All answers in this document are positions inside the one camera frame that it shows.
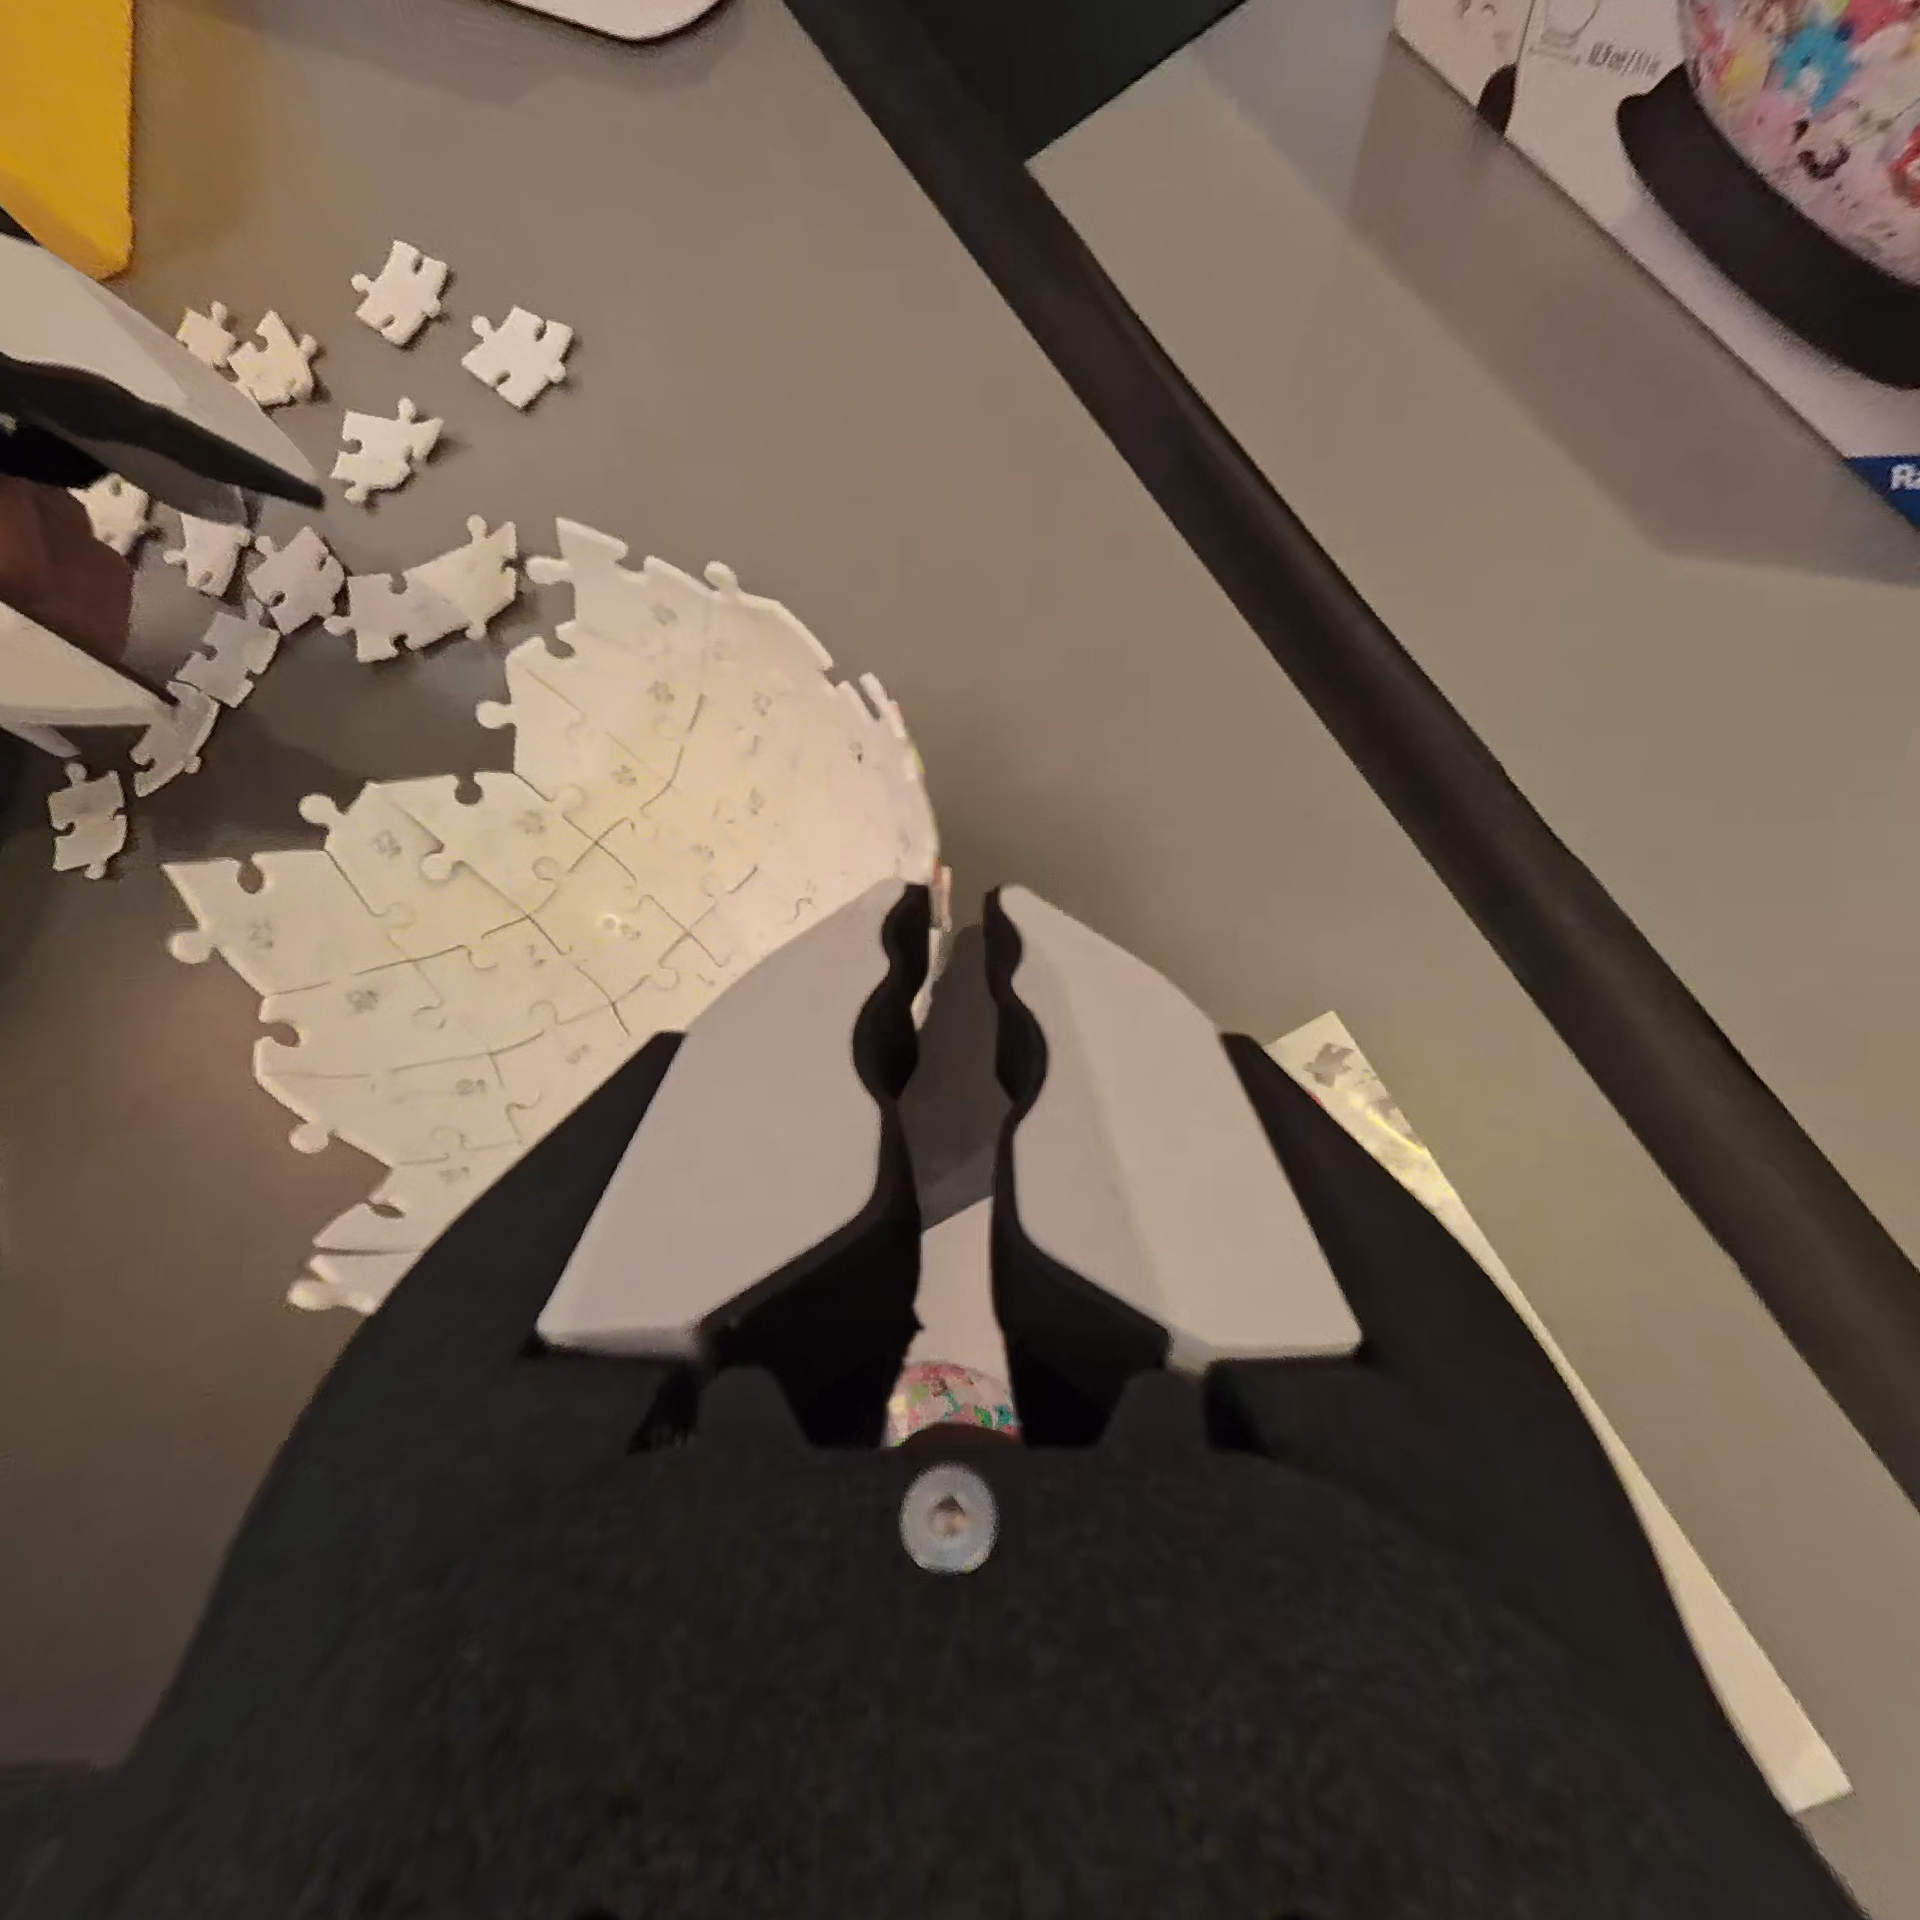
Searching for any partly built white puzzle ball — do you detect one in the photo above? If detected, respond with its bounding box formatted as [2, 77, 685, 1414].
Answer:
[167, 517, 946, 1321]

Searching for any printed instruction sheet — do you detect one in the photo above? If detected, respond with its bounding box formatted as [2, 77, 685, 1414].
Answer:
[896, 1014, 1855, 1820]

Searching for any colourful puzzle ball box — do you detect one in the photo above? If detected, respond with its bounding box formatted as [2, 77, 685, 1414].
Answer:
[1396, 0, 1920, 529]

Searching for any white flat base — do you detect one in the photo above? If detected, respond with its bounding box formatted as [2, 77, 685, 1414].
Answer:
[497, 0, 737, 44]

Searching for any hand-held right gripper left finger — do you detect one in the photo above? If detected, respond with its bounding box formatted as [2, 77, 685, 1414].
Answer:
[535, 880, 922, 1368]

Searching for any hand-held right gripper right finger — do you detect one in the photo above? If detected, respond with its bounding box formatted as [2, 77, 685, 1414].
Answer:
[976, 880, 1361, 1375]

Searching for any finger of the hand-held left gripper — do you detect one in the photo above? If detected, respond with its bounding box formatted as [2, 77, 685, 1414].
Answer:
[0, 584, 177, 740]
[0, 240, 327, 505]

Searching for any yellow box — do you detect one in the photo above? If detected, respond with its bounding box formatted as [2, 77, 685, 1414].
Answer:
[0, 0, 140, 278]

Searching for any pile of loose puzzle pieces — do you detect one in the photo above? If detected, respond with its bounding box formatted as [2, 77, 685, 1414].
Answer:
[45, 240, 578, 887]

